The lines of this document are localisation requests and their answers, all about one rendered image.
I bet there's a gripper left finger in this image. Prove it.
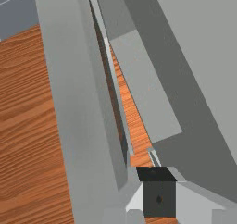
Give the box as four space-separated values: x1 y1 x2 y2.
124 167 161 224

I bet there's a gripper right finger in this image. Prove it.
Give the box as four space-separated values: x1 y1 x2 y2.
159 167 237 224

